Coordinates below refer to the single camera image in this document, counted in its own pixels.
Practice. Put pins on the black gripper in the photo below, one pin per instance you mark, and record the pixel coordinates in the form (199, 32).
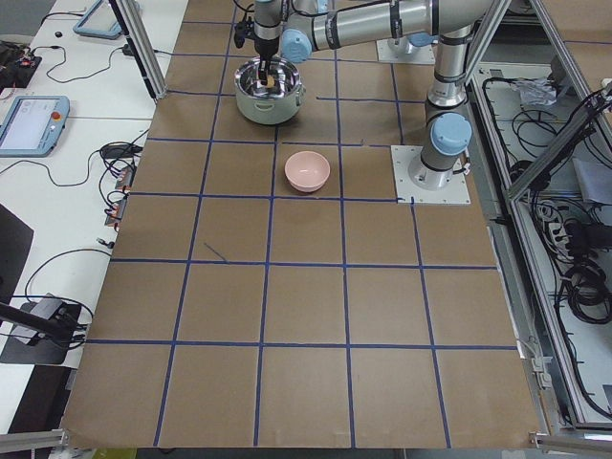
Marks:
(264, 48)

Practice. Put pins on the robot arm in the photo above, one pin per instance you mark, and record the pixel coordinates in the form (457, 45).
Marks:
(298, 29)

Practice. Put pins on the pale green cooking pot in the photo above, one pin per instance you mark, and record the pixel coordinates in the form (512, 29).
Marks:
(269, 106)

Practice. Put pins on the pink bowl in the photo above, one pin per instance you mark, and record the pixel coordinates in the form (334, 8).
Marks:
(307, 171)

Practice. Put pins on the black mouse adapter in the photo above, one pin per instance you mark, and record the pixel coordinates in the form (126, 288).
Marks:
(119, 150)

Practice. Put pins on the small teach pendant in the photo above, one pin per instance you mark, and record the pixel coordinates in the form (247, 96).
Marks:
(99, 21)

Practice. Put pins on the large teach pendant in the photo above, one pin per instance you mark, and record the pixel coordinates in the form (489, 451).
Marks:
(33, 125)

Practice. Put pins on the aluminium frame post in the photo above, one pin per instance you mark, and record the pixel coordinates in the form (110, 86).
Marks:
(129, 18)

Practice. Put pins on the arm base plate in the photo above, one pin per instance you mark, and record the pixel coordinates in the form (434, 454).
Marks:
(419, 185)

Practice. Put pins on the black camera stand base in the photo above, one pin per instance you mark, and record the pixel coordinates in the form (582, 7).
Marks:
(42, 332)

